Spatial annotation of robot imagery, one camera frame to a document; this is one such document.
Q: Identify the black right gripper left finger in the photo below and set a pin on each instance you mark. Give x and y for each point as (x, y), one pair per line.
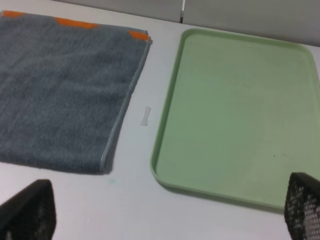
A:
(30, 214)

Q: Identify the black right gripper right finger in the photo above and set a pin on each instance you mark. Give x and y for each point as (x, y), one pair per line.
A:
(302, 207)

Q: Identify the small white tape strip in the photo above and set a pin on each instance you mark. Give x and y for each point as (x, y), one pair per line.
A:
(144, 121)

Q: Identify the light green plastic tray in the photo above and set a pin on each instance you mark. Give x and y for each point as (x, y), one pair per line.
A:
(241, 114)

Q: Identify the grey towel with orange pattern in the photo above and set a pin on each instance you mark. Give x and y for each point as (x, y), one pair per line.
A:
(65, 87)

